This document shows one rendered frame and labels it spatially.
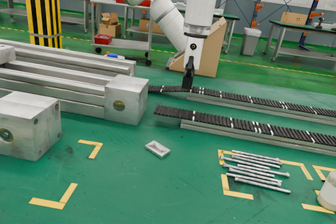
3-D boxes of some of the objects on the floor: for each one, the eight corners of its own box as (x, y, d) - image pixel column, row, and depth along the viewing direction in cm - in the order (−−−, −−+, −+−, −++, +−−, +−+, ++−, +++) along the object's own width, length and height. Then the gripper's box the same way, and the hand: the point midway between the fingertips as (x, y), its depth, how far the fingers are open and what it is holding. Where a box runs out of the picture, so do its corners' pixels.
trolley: (150, 57, 423) (155, -5, 382) (151, 66, 373) (157, -3, 332) (90, 51, 408) (89, -13, 367) (83, 60, 359) (81, -13, 318)
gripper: (186, 26, 81) (179, 74, 89) (181, 33, 66) (173, 91, 73) (208, 29, 81) (199, 78, 88) (208, 37, 65) (197, 95, 72)
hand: (188, 80), depth 80 cm, fingers open, 8 cm apart
